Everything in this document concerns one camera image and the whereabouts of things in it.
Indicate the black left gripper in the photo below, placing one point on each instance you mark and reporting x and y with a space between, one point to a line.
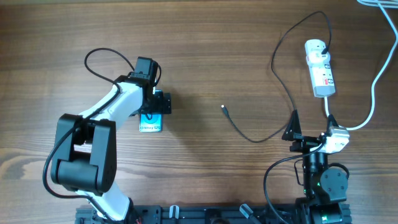
163 106

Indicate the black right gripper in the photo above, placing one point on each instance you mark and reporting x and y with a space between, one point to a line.
306 142

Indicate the smartphone with teal screen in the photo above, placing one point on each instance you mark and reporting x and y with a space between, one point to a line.
150 123

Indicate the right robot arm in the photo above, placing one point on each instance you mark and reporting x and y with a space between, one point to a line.
324 184

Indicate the white USB charger plug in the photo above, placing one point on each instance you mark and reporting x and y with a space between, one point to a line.
316 58

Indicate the white power strip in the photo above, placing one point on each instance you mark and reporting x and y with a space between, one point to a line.
323 84

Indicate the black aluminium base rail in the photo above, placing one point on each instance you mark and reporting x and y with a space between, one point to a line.
289 213

